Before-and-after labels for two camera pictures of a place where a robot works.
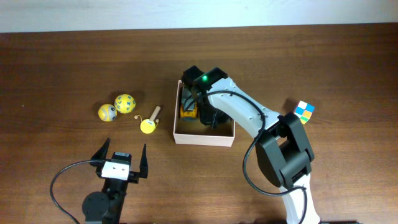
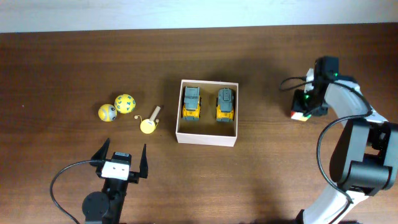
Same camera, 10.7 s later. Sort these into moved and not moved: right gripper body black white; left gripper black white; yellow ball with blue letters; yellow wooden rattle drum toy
Moved: right gripper body black white
Not moved: yellow ball with blue letters; left gripper black white; yellow wooden rattle drum toy
